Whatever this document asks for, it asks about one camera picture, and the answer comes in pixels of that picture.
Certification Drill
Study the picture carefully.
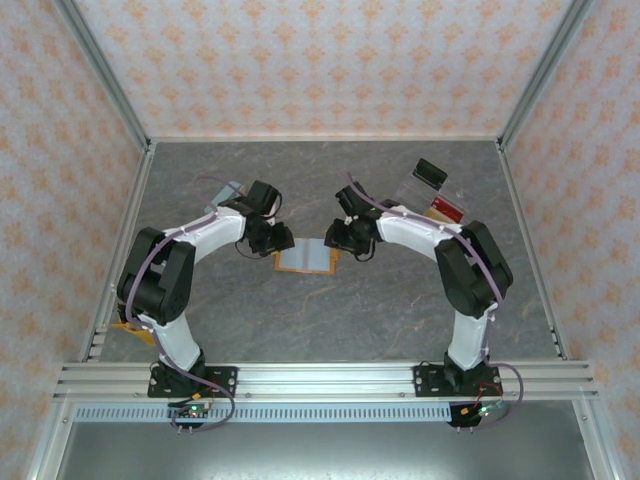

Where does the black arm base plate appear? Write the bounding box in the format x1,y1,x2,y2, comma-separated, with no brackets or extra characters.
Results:
147,366,239,399
412,363,502,399

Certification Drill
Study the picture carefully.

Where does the blue and tan block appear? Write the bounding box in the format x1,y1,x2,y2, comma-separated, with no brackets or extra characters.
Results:
202,182,249,209

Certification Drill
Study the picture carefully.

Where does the black card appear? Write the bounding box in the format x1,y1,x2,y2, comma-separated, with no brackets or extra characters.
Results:
413,158,449,189

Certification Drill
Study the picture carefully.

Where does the red card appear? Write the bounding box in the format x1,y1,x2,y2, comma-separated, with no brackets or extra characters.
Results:
430,197,467,222

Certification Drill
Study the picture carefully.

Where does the clear acrylic card stand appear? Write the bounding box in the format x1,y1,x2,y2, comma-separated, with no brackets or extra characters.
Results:
392,158,472,222

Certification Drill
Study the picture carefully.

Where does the aluminium frame post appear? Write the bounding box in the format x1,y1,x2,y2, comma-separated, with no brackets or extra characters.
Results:
496,0,597,152
52,0,153,152

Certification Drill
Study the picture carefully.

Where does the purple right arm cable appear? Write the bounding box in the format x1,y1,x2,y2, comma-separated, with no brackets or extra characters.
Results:
347,172,526,432

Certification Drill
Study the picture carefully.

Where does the orange pen cup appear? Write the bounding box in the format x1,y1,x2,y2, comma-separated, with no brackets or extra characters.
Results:
110,304,157,347

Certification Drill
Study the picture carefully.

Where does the small LED circuit board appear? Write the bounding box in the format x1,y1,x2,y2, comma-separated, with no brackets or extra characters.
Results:
167,394,217,432
451,394,507,431

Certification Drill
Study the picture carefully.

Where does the slotted grey cable duct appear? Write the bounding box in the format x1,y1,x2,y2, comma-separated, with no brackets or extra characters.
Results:
74,405,501,424

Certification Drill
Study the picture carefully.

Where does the aluminium table side rail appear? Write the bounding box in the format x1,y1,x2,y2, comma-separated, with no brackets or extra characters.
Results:
78,142,157,362
496,142,572,361

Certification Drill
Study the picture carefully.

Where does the orange card holder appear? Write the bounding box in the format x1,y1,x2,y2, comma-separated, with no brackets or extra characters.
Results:
273,238,342,277

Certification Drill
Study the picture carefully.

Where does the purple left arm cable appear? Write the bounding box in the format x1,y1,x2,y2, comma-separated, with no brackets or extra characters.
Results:
124,174,251,434

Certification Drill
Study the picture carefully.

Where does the aluminium mounting rail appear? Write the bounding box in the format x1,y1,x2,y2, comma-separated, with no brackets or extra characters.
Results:
52,361,600,402

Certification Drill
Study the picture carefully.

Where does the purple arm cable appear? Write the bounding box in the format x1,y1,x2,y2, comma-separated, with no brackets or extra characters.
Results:
124,174,251,434
347,172,526,432

